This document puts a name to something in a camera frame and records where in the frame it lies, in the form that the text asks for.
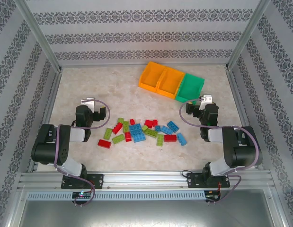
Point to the green plastic bin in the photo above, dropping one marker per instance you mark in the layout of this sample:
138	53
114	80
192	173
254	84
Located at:
190	88

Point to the small lime green lego brick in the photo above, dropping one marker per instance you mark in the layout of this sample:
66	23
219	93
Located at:
144	128
120	120

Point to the small red lego brick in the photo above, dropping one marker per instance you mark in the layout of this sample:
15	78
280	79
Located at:
155	122
132	122

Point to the orange plastic bin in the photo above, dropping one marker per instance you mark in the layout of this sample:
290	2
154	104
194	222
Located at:
171	81
151	75

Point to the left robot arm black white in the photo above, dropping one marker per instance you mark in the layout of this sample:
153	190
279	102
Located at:
44	146

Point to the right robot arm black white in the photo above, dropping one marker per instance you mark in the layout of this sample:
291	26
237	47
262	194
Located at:
245	151

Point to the small blue lego brick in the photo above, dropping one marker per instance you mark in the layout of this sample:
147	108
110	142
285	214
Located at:
157	128

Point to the large blue lego brick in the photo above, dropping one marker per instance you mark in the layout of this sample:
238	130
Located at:
138	136

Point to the grey metal panel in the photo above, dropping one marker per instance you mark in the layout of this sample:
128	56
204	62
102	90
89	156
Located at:
146	214

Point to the right wrist camera silver box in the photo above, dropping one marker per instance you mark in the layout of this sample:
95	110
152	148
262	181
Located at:
207	98

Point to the aluminium side rail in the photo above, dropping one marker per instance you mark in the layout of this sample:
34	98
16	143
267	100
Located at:
52	94
236	94

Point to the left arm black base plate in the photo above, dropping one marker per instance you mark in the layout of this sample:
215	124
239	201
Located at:
97	180

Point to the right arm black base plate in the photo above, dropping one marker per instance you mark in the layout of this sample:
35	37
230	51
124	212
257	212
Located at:
193	180

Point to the aluminium mounting rail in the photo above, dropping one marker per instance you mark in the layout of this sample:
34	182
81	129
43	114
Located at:
146	179

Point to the aluminium frame post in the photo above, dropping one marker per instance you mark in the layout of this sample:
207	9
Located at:
42	40
243	40

